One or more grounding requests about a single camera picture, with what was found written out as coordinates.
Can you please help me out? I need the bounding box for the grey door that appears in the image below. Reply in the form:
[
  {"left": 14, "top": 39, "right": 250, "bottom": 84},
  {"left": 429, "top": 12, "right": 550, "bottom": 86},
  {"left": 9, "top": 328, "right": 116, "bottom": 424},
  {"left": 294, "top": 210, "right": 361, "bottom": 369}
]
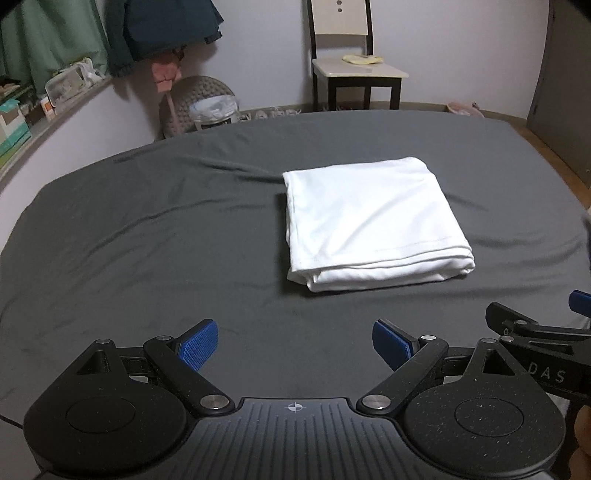
[{"left": 526, "top": 0, "right": 591, "bottom": 183}]

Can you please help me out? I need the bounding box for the green curtain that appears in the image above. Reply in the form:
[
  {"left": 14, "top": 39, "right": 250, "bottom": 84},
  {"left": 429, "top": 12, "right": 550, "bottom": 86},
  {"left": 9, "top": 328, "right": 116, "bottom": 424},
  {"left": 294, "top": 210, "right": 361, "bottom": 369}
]
[{"left": 0, "top": 0, "right": 112, "bottom": 95}]

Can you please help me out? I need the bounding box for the clear plastic container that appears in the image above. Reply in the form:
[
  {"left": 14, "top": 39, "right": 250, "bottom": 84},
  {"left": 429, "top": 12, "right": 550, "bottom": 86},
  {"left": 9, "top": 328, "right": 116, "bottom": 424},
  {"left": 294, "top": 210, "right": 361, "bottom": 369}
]
[{"left": 45, "top": 65, "right": 100, "bottom": 104}]

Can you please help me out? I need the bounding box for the white t-shirt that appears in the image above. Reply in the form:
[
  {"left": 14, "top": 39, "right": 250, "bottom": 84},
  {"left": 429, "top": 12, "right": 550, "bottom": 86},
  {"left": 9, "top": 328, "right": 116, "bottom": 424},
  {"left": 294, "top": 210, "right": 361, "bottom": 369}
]
[{"left": 281, "top": 157, "right": 476, "bottom": 294}]

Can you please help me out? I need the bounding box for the pink cloth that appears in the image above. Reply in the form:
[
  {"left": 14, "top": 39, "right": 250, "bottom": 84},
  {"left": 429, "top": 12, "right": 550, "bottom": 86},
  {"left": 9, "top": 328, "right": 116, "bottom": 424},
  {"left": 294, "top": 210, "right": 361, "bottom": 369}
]
[{"left": 151, "top": 48, "right": 185, "bottom": 95}]

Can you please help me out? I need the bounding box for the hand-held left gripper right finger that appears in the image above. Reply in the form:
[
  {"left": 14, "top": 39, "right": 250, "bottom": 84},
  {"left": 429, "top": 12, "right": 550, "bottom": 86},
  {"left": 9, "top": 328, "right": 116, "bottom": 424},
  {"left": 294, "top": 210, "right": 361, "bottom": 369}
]
[{"left": 356, "top": 318, "right": 514, "bottom": 415}]

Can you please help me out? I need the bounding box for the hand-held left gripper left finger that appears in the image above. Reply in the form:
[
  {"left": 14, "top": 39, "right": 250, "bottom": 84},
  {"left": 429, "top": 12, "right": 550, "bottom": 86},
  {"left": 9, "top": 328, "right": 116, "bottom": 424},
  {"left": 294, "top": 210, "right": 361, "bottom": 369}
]
[{"left": 75, "top": 318, "right": 236, "bottom": 415}]

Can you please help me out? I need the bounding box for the white and teal box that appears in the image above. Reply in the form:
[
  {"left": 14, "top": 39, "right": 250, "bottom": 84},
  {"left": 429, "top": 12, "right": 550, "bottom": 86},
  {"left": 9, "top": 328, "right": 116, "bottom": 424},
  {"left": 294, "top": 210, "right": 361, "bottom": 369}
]
[{"left": 0, "top": 99, "right": 33, "bottom": 169}]

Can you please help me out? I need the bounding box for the wooden chair, cream seat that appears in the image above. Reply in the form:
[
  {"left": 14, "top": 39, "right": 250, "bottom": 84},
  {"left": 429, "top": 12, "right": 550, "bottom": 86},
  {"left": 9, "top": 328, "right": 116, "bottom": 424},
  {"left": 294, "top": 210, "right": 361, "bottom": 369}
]
[{"left": 307, "top": 0, "right": 410, "bottom": 112}]

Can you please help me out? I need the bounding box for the person's right hand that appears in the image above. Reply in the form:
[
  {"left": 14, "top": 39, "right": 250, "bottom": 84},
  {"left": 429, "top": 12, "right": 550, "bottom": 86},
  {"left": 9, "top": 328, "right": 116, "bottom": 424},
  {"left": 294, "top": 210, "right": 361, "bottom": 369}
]
[{"left": 569, "top": 406, "right": 591, "bottom": 480}]

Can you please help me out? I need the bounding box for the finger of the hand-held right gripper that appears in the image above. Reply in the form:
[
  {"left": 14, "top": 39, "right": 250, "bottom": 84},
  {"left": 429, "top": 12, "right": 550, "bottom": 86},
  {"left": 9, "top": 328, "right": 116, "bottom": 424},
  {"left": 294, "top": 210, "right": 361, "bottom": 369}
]
[
  {"left": 486, "top": 302, "right": 591, "bottom": 344},
  {"left": 569, "top": 290, "right": 591, "bottom": 318}
]

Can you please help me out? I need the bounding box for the dark blue jacket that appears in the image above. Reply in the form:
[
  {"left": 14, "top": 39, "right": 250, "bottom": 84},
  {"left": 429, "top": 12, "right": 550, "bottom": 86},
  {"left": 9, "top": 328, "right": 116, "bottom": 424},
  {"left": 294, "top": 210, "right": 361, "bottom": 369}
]
[{"left": 104, "top": 0, "right": 225, "bottom": 77}]

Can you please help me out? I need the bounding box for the white bucket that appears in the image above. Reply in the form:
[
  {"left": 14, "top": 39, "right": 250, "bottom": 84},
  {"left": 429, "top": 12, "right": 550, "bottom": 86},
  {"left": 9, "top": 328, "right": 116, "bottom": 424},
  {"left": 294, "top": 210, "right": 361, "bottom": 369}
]
[{"left": 189, "top": 95, "right": 241, "bottom": 134}]

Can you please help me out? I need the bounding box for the white window ledge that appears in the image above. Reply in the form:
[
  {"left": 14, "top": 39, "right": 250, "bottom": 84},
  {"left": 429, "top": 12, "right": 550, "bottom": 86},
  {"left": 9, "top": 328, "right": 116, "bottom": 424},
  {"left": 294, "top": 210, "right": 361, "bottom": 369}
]
[{"left": 0, "top": 76, "right": 114, "bottom": 195}]

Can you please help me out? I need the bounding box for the wooden coat stand pole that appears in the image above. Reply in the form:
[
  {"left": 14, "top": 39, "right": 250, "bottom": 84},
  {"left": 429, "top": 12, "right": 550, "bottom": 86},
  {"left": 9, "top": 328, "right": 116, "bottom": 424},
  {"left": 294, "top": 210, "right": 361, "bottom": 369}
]
[{"left": 165, "top": 90, "right": 178, "bottom": 137}]

